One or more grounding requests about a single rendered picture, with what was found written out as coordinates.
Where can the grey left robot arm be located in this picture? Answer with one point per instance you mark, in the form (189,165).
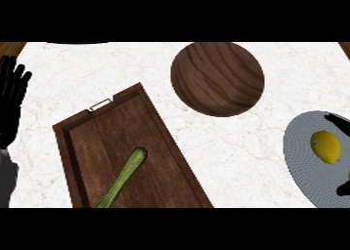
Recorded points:
(1,179)

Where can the dark wooden tray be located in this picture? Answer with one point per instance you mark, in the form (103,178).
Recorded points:
(134,140)

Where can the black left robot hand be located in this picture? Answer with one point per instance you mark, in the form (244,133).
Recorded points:
(6,97)

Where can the grey round placemat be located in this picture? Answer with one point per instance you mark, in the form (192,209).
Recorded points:
(303,175)

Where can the yellow lemon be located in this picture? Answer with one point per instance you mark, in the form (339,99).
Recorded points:
(327,146)

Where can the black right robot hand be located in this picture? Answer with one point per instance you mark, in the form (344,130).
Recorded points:
(349,130)

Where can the long green vegetable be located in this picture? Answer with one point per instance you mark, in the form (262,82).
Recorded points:
(127,174)

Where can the brown wooden bowl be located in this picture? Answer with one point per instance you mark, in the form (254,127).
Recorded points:
(217,79)

